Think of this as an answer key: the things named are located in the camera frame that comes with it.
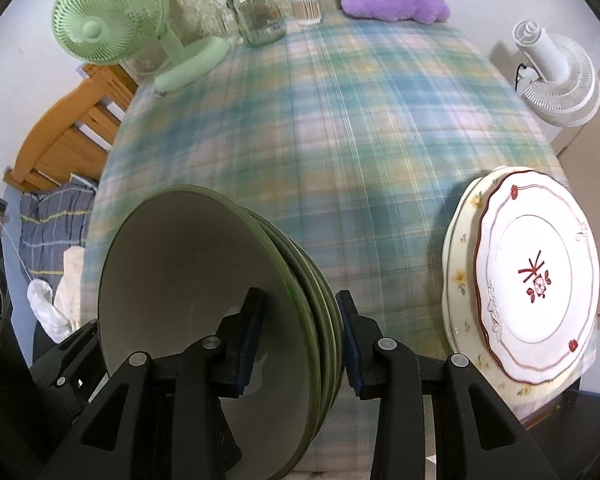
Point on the floral ceramic bowl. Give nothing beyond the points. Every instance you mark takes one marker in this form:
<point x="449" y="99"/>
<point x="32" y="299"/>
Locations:
<point x="310" y="300"/>
<point x="327" y="300"/>
<point x="180" y="270"/>

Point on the dark glossy furniture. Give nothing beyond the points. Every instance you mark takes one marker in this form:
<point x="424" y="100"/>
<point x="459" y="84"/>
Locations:
<point x="580" y="420"/>

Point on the white plate with red rim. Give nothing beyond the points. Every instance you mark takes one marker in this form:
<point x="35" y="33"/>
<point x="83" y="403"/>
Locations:
<point x="535" y="240"/>

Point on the green desk fan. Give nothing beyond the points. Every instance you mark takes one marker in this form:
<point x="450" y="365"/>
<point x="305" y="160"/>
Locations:
<point x="95" y="25"/>

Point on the white standing fan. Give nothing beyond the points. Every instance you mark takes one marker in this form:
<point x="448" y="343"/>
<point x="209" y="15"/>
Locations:
<point x="570" y="80"/>

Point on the wall socket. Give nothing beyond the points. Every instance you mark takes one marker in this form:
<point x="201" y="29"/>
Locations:
<point x="0" y="207"/>

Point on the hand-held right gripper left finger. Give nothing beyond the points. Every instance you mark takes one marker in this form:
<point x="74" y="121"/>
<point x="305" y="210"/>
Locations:
<point x="250" y="345"/>

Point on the blue striped pillow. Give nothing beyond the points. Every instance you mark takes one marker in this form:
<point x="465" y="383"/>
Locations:
<point x="50" y="230"/>

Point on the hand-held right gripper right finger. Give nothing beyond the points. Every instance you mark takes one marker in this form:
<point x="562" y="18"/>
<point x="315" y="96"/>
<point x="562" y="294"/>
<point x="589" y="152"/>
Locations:
<point x="355" y="350"/>

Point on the glass jar with dark lid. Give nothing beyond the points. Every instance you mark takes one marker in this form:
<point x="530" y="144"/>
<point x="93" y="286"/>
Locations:
<point x="257" y="15"/>

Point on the large round yellow floral plate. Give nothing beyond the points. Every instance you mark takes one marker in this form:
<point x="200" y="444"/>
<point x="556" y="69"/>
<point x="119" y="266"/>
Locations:
<point x="449" y="330"/>

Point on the cream cloth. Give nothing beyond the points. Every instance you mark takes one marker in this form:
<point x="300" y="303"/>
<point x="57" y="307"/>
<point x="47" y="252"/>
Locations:
<point x="74" y="270"/>

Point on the clear cotton swab container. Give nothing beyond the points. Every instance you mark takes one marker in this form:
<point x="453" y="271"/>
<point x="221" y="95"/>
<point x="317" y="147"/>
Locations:
<point x="306" y="7"/>

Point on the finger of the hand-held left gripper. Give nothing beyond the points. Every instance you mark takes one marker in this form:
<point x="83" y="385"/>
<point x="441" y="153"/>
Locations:
<point x="70" y="360"/>

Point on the white cloth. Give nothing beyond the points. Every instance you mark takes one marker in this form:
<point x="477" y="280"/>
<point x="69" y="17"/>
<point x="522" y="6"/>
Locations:
<point x="45" y="310"/>

